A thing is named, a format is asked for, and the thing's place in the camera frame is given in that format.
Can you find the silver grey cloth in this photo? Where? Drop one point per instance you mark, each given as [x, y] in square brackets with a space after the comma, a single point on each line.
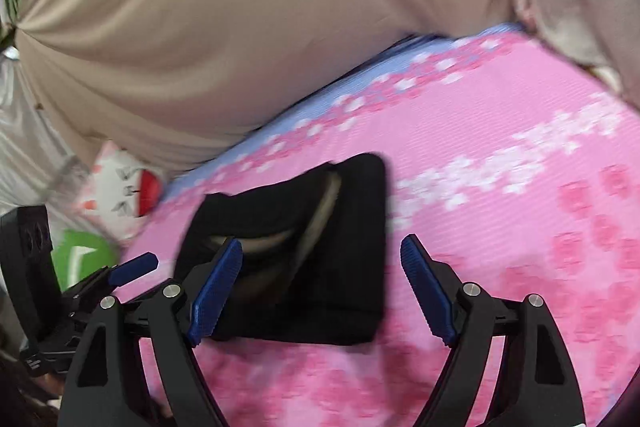
[30, 147]

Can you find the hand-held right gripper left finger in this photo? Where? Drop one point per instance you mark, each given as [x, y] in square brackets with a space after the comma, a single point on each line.
[217, 289]

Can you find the white cat face pillow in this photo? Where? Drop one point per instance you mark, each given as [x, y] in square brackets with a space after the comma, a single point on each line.
[115, 192]

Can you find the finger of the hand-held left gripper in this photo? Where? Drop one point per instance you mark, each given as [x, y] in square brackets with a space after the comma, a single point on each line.
[135, 268]

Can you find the pink rose print bedsheet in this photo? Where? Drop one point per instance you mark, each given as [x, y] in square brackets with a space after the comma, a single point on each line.
[500, 132]

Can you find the green and white package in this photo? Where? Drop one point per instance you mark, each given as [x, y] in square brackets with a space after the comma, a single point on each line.
[95, 242]

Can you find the black pants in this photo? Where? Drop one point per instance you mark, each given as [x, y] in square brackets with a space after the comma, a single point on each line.
[350, 257]

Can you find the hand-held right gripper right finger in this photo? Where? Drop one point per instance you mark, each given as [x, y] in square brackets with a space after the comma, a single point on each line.
[425, 287]

